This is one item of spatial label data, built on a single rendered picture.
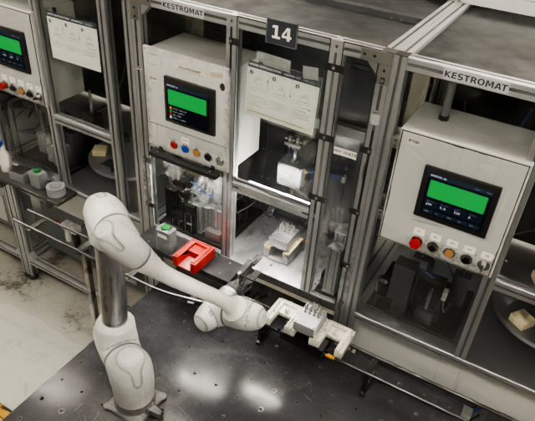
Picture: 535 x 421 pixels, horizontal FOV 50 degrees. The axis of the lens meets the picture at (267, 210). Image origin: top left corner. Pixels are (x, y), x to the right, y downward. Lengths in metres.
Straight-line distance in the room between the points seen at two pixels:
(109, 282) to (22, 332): 1.67
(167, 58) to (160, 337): 1.21
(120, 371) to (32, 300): 1.82
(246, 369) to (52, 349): 1.46
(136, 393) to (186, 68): 1.25
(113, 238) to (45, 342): 1.89
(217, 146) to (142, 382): 0.97
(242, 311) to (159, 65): 1.04
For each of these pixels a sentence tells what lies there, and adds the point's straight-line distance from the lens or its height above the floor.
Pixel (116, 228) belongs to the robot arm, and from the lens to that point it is 1.84.
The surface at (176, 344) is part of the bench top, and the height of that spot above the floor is 0.68.
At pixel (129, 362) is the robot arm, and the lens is 2.21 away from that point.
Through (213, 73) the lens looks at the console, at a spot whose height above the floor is 1.80.
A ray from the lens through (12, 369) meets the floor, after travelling 3.58.
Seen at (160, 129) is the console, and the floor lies 1.47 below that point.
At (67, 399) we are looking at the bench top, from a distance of 2.50.
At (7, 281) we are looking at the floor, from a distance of 4.14.
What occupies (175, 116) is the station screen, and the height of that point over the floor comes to 1.57.
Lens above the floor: 2.63
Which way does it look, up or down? 35 degrees down
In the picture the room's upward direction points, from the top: 4 degrees clockwise
